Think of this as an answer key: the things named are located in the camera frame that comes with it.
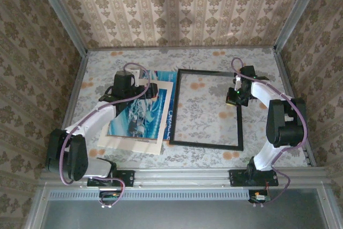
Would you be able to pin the black picture frame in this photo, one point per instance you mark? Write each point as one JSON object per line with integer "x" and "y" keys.
{"x": 206, "y": 145}

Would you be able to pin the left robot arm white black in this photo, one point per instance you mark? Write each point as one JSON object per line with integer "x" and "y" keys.
{"x": 96, "y": 123}

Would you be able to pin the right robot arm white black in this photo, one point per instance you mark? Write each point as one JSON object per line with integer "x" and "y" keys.
{"x": 284, "y": 132}

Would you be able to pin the floral patterned table covering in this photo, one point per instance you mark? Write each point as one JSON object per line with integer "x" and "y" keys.
{"x": 187, "y": 159}

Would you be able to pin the grey metal panel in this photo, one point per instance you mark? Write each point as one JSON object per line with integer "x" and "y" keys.
{"x": 182, "y": 215}

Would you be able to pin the aluminium side rail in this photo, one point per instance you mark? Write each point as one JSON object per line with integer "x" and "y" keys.
{"x": 285, "y": 78}
{"x": 82, "y": 65}

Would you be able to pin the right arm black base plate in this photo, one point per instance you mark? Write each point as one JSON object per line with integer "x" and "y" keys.
{"x": 235, "y": 178}

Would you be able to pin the aluminium corner post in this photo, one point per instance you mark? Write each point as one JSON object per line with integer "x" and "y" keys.
{"x": 297, "y": 11}
{"x": 62, "y": 11}

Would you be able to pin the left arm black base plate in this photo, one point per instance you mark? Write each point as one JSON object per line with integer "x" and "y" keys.
{"x": 128, "y": 178}

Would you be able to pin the long aluminium mounting rail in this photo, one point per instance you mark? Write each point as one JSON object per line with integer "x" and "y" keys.
{"x": 182, "y": 176}

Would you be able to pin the aluminium frame beam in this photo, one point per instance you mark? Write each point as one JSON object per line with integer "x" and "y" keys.
{"x": 36, "y": 213}
{"x": 329, "y": 213}

